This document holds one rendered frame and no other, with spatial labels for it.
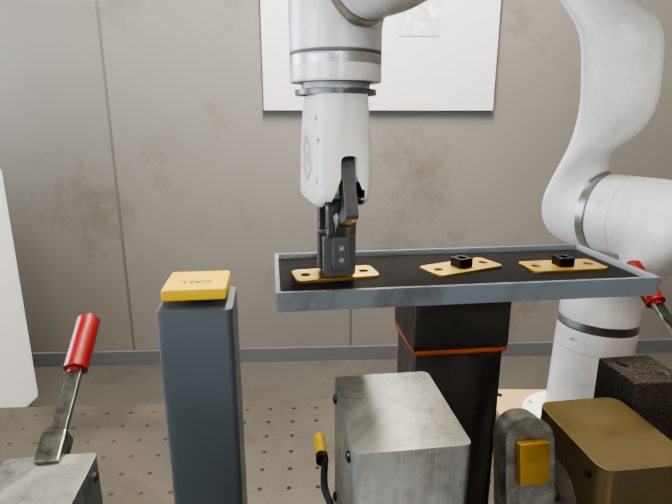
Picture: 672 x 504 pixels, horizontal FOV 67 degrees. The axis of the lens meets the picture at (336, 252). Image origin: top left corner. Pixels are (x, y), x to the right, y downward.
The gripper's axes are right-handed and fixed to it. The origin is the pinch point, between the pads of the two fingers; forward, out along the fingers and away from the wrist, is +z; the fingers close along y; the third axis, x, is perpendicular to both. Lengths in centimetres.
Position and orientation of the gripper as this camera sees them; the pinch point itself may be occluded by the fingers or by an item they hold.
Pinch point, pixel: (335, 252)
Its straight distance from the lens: 50.8
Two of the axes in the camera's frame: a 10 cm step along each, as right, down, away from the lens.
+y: 2.4, 2.4, -9.4
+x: 9.7, -0.6, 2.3
